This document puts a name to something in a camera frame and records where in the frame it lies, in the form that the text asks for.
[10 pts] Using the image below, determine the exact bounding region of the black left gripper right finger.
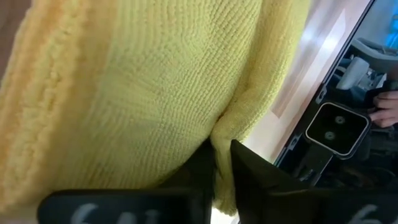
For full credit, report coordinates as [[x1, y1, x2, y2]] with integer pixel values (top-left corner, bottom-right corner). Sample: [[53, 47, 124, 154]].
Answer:
[[230, 139, 398, 224]]

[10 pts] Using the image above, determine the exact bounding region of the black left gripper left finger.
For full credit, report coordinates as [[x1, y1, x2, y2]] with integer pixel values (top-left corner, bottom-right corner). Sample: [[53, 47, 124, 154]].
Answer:
[[37, 139, 216, 224]]

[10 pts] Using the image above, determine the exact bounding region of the yellow microfiber towel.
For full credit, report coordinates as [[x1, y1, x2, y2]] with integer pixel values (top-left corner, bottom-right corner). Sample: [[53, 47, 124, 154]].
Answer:
[[0, 0, 312, 218]]

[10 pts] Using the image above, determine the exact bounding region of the person's hand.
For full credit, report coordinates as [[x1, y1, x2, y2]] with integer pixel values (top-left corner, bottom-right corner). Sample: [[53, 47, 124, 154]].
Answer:
[[368, 90, 398, 128]]

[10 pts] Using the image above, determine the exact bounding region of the black table-level camera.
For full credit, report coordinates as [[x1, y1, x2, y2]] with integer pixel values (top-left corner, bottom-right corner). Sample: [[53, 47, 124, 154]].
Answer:
[[298, 101, 373, 187]]

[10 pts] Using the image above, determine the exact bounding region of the black metal table frame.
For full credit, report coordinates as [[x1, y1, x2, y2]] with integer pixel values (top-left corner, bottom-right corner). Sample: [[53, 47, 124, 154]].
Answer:
[[273, 0, 379, 170]]

